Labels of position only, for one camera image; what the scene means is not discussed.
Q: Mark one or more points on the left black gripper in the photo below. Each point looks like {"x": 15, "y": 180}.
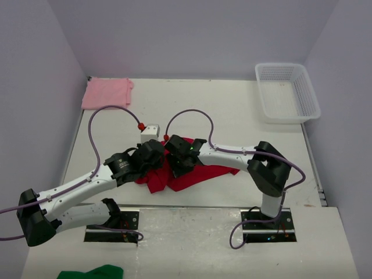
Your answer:
{"x": 157, "y": 164}

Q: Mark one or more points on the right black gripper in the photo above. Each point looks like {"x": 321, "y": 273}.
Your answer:
{"x": 178, "y": 171}

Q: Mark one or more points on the red t shirt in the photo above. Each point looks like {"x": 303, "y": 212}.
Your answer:
{"x": 157, "y": 180}

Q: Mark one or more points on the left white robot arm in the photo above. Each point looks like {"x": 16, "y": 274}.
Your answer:
{"x": 42, "y": 215}

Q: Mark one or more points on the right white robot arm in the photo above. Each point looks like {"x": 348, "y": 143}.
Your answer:
{"x": 263, "y": 162}

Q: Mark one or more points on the folded pink t shirt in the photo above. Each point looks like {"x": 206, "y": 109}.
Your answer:
{"x": 107, "y": 91}

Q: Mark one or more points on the white plastic basket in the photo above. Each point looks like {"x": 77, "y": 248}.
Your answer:
{"x": 286, "y": 93}

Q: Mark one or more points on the green t shirt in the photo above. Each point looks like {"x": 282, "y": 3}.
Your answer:
{"x": 107, "y": 271}

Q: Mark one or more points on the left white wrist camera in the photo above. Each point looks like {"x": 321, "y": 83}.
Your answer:
{"x": 151, "y": 132}

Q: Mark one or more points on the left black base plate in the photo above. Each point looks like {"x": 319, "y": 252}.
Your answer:
{"x": 128, "y": 220}

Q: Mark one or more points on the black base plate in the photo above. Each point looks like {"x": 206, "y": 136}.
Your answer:
{"x": 128, "y": 220}
{"x": 282, "y": 230}

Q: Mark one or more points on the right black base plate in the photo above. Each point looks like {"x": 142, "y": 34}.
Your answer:
{"x": 282, "y": 230}

